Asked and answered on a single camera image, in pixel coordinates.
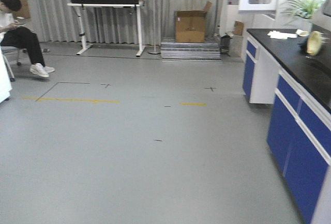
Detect green potted plant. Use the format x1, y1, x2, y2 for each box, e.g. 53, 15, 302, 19
280, 0, 326, 25

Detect yellow bowl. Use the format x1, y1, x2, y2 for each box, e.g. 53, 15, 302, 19
307, 31, 322, 56

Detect blue white lab counter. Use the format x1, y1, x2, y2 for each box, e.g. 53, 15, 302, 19
243, 28, 330, 223

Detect seated person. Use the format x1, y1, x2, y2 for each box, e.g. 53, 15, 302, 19
1, 0, 55, 78

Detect brown cardboard box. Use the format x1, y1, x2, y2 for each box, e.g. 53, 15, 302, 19
175, 1, 212, 43

